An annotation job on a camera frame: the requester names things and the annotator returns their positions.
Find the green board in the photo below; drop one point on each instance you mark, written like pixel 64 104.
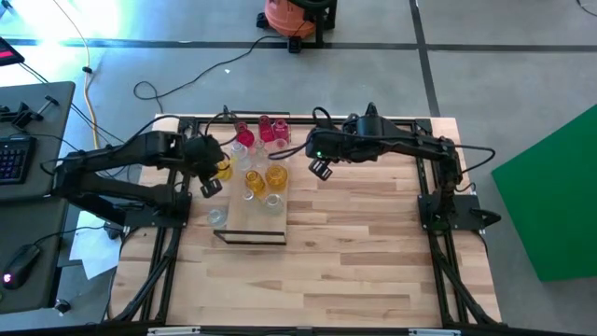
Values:
pixel 550 196

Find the black desk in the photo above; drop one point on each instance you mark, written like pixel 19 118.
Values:
pixel 37 298
pixel 42 116

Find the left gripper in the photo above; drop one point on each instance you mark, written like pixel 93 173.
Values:
pixel 205 156

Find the black aluminium table frame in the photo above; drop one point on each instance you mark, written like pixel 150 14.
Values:
pixel 438 261

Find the short clear ribbed jar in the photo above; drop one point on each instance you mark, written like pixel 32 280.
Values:
pixel 273 204

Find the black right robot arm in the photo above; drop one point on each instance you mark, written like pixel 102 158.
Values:
pixel 410 140

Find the red wide-rim glass vase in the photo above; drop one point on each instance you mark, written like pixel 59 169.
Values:
pixel 265 131

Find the wooden shelf black frame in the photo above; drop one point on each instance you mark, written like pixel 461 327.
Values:
pixel 256 226

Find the black stand post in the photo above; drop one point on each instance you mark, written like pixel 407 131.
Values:
pixel 326 23

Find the black keyboard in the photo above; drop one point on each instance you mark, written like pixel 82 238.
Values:
pixel 14 159

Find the white paper sheet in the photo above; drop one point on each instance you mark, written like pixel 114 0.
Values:
pixel 93 242

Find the clear diamond-cut glass vase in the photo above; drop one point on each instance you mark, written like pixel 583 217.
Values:
pixel 247 197

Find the black desk clamp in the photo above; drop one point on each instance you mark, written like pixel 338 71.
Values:
pixel 21 116

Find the black computer mouse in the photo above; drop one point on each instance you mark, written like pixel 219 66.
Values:
pixel 21 266

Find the clear squat glass vase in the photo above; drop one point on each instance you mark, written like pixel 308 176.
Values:
pixel 217 217

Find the black device red display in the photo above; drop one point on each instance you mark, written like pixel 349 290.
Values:
pixel 8 52

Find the tall clear ribbed bottle vase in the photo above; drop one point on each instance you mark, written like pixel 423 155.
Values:
pixel 239 151

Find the yellow textured glass vase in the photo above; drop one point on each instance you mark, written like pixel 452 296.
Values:
pixel 276 177

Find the red bulbous glass vase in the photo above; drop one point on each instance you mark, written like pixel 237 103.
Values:
pixel 245 137

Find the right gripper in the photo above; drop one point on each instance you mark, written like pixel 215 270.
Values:
pixel 326 147

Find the red ribbed glass vase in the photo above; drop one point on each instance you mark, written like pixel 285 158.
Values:
pixel 281 130

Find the orange shop vacuum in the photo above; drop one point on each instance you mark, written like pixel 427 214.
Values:
pixel 284 18

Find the clear conical carafe vase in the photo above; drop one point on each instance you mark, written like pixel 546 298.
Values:
pixel 259 151

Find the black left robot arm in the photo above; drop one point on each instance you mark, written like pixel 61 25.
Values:
pixel 121 154

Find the black round knob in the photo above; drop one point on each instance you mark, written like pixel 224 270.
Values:
pixel 62 306

